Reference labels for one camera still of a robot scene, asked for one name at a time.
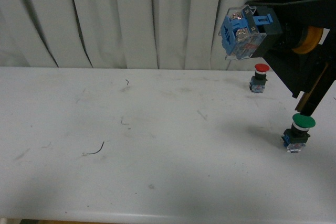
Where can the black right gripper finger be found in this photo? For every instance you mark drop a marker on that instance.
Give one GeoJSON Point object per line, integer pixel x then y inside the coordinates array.
{"type": "Point", "coordinates": [312, 73]}
{"type": "Point", "coordinates": [317, 13]}

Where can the yellow push button switch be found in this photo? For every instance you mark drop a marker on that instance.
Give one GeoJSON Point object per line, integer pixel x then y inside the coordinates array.
{"type": "Point", "coordinates": [251, 31]}

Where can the white pleated curtain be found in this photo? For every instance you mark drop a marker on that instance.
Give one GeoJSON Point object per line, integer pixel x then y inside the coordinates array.
{"type": "Point", "coordinates": [134, 34]}

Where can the red push button switch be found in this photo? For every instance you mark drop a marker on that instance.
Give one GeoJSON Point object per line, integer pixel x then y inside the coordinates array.
{"type": "Point", "coordinates": [258, 81]}

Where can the green push button switch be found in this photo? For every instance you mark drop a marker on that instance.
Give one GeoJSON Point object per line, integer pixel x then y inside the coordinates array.
{"type": "Point", "coordinates": [296, 137]}

